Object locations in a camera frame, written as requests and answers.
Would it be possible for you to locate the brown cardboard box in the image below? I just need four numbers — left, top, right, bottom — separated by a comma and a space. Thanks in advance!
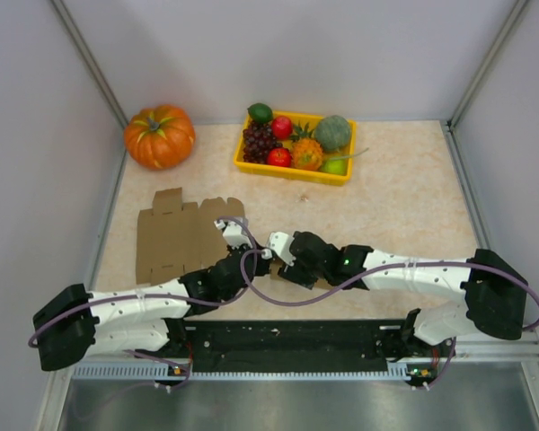
269, 260, 284, 277

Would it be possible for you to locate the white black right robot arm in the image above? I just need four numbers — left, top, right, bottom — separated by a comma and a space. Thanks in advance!
267, 232, 527, 356

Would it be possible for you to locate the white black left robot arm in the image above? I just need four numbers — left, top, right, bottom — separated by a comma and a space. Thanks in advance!
28, 246, 272, 371

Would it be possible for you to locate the light green apple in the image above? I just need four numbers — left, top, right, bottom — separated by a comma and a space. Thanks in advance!
319, 148, 368, 176

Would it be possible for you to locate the red apple front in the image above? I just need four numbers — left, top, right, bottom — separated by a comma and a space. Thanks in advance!
266, 147, 292, 168

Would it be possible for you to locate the red apple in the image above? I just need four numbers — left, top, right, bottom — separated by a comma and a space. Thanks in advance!
266, 147, 292, 168
271, 116, 293, 140

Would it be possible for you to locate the purple grape bunch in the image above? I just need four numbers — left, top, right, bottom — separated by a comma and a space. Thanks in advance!
243, 120, 282, 164

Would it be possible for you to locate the green netted melon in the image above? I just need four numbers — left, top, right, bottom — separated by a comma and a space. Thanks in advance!
314, 115, 351, 153

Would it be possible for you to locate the red apple rear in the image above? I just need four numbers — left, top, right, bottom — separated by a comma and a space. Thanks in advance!
271, 116, 293, 140

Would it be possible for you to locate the dark green lime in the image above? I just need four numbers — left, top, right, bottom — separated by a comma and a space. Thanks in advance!
247, 102, 273, 124

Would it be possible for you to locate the orange pumpkin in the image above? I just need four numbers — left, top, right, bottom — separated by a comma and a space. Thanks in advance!
123, 104, 196, 171

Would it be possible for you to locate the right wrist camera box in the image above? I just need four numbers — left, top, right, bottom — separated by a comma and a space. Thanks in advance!
261, 232, 296, 267

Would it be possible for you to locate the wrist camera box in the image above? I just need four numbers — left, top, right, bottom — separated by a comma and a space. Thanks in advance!
214, 217, 253, 250
261, 232, 296, 267

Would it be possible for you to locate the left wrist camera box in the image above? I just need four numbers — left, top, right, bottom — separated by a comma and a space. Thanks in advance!
214, 217, 253, 250

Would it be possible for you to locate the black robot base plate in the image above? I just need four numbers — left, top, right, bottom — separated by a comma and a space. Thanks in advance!
155, 320, 451, 374

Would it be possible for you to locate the white slotted cable duct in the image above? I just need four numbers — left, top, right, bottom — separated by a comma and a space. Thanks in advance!
71, 361, 437, 382

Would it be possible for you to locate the aluminium frame post right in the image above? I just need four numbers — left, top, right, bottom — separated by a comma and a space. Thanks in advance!
446, 0, 532, 134

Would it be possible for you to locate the aluminium frame post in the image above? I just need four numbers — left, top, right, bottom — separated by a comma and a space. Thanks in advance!
446, 0, 532, 134
48, 0, 128, 128

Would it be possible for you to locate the aluminium frame post left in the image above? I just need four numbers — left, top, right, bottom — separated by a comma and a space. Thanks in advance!
48, 0, 128, 128

